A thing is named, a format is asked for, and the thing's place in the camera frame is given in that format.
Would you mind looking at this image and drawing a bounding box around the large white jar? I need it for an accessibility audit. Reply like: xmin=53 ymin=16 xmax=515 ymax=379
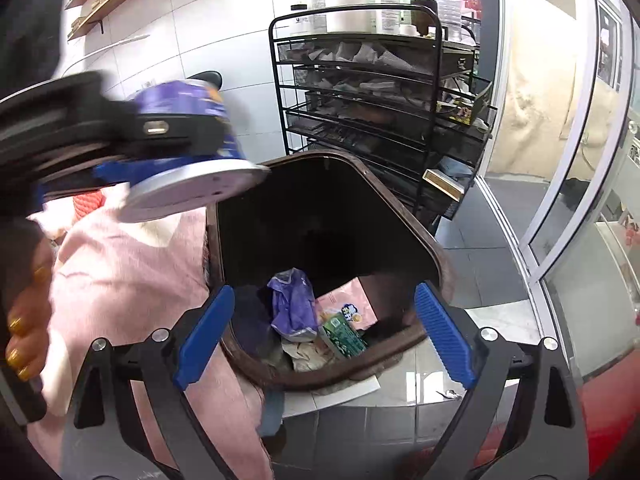
xmin=324 ymin=0 xmax=373 ymax=35

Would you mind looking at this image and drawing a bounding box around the green wrapper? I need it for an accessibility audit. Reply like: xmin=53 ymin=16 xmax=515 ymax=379
xmin=320 ymin=310 xmax=369 ymax=361

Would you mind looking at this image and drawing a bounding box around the purple can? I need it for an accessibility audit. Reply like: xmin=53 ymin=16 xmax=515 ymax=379
xmin=117 ymin=80 xmax=273 ymax=223

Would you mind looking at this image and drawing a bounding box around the white paper sheet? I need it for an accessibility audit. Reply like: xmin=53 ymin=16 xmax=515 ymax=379
xmin=282 ymin=374 xmax=382 ymax=418

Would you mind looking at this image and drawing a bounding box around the dark brown bin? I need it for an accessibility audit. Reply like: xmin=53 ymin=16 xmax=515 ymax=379
xmin=205 ymin=150 xmax=453 ymax=393

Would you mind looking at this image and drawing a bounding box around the small black-lidded jar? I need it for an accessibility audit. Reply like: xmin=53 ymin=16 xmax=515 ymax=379
xmin=289 ymin=4 xmax=312 ymax=36

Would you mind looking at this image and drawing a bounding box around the person's left hand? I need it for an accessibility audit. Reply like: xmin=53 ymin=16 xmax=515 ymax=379
xmin=4 ymin=237 xmax=55 ymax=383

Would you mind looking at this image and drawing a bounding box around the purple plastic packet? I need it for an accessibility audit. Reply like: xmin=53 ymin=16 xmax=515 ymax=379
xmin=266 ymin=267 xmax=319 ymax=339

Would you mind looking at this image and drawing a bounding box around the framed poster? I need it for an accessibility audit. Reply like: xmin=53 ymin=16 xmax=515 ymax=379
xmin=595 ymin=0 xmax=631 ymax=93

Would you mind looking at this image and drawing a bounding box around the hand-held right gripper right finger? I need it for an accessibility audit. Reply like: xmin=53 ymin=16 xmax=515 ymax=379
xmin=414 ymin=282 xmax=591 ymax=480

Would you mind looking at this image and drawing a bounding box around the red foam fruit net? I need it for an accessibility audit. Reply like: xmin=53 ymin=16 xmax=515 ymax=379
xmin=72 ymin=190 xmax=108 ymax=223

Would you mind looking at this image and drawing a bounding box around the black metal cart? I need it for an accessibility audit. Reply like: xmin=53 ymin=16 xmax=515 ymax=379
xmin=268 ymin=4 xmax=498 ymax=233

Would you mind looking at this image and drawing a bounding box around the pink polka-dot blanket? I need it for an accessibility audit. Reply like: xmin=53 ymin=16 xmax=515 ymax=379
xmin=25 ymin=187 xmax=276 ymax=480

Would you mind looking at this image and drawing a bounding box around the pink printed plastic packet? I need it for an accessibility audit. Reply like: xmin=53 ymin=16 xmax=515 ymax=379
xmin=314 ymin=277 xmax=380 ymax=332

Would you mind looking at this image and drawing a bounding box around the clear plastic bottle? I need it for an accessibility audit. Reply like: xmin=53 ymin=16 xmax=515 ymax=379
xmin=437 ymin=0 xmax=463 ymax=41

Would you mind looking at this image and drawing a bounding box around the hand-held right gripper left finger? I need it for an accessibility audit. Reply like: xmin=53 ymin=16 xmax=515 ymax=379
xmin=60 ymin=285 xmax=236 ymax=480

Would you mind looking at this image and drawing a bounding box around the glass sliding door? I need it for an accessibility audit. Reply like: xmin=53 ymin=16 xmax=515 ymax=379
xmin=475 ymin=0 xmax=640 ymax=391

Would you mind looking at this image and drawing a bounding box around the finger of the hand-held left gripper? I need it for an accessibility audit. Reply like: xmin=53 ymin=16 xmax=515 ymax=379
xmin=92 ymin=156 xmax=172 ymax=189
xmin=132 ymin=110 xmax=228 ymax=159

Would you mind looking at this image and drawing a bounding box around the dark brown pump bottle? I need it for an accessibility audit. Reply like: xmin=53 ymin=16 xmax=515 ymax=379
xmin=411 ymin=0 xmax=440 ymax=36

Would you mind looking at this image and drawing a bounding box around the flat gold box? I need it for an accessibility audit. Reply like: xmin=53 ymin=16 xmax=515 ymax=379
xmin=422 ymin=167 xmax=467 ymax=202

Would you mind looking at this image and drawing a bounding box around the red garment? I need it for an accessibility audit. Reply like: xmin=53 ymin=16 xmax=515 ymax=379
xmin=575 ymin=355 xmax=640 ymax=480

